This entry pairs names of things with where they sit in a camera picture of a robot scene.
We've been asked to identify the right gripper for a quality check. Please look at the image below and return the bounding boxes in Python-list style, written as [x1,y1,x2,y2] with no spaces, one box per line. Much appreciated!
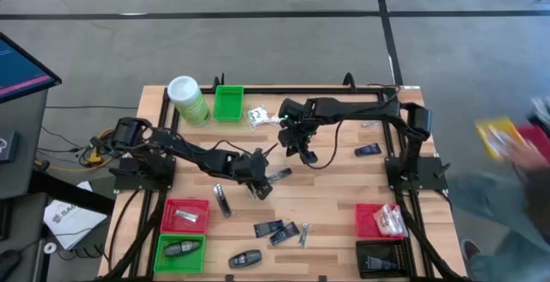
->
[277,96,321,166]

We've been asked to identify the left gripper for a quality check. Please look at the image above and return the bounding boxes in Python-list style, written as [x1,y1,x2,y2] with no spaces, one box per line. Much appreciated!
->
[234,146,275,201]

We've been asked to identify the long clear packet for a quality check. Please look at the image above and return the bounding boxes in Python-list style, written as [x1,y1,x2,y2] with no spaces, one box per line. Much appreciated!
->
[297,221,311,249]

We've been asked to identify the clear bag with white cotton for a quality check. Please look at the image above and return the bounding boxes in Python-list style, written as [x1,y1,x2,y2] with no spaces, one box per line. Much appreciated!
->
[372,204,399,236]

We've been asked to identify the clear bag with round print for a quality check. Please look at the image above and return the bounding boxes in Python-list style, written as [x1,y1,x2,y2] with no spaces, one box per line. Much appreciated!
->
[386,206,409,237]

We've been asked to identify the navy blue toiletry tube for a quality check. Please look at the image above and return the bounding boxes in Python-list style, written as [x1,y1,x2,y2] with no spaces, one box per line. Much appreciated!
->
[361,254,397,273]
[253,219,285,239]

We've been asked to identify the black flat packs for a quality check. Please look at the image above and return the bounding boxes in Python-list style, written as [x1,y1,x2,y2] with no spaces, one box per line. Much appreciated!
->
[269,220,301,247]

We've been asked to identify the vanity pack clear bag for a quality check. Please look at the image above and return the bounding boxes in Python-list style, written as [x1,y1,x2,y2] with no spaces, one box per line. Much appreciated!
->
[245,105,280,131]

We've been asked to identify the black pack right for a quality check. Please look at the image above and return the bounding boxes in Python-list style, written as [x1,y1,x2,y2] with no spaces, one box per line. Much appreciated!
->
[354,143,382,157]

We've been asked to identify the narrow green plastic basket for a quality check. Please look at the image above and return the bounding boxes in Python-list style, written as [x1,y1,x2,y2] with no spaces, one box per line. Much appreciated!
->
[212,84,245,123]

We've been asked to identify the red plastic basket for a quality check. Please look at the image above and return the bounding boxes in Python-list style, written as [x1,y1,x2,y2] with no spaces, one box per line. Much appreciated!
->
[160,198,211,235]
[354,202,407,240]

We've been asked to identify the green disinfecting wipes canister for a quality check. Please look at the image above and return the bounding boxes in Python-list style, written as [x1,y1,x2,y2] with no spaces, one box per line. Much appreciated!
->
[166,75,211,128]

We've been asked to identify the wide green plastic basket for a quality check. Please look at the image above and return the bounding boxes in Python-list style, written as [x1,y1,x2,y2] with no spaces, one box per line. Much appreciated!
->
[153,233,207,274]

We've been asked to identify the black plastic basket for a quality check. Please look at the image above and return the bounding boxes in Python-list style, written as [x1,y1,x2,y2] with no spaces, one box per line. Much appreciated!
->
[355,239,408,279]

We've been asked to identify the black bar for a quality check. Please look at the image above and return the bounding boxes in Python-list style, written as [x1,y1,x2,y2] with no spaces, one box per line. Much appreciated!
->
[27,169,116,217]

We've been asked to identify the white paper booklet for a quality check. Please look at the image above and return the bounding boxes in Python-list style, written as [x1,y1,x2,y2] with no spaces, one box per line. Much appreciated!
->
[42,181,108,251]

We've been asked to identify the yellow package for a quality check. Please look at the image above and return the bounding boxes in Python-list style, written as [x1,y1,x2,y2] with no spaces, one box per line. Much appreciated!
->
[474,117,528,162]

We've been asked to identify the person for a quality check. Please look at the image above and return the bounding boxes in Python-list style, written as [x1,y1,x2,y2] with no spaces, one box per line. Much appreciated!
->
[446,96,550,282]

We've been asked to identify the red package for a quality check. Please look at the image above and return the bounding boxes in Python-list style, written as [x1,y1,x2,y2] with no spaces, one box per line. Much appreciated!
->
[515,122,550,165]

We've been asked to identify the grey cabinet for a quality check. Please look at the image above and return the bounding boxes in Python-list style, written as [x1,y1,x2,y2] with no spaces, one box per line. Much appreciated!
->
[0,88,49,201]

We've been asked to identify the black box with sticker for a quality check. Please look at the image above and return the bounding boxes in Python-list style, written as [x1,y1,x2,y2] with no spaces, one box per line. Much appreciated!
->
[0,130,21,164]

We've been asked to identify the black computer mouse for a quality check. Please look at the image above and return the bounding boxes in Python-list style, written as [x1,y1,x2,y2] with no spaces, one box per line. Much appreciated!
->
[0,249,21,281]

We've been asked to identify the computer monitor with blue screen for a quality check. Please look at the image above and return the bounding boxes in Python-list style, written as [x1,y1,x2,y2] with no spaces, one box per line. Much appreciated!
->
[0,32,63,105]

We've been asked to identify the black aluminium table frame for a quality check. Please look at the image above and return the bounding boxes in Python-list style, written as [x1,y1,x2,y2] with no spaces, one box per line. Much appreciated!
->
[101,84,469,282]

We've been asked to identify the yellow cable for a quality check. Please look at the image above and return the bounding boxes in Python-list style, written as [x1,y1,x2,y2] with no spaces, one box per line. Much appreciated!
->
[34,126,118,175]

